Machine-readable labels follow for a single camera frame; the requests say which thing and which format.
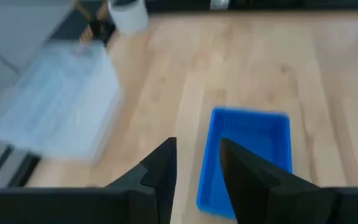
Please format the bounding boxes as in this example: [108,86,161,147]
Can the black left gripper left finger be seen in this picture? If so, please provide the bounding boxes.
[0,136,178,224]

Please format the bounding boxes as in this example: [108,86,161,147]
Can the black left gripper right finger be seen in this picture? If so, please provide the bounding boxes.
[219,138,358,224]

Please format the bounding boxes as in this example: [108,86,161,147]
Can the small blue plastic basket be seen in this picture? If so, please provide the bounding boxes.
[196,107,293,220]

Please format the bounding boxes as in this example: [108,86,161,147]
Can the clear plastic bag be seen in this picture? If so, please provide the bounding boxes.
[0,40,124,163]

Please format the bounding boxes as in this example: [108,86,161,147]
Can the black and brown object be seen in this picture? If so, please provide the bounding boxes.
[78,0,116,45]

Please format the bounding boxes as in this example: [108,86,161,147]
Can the white-shade silver table lamp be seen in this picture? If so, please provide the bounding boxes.
[108,0,149,34]

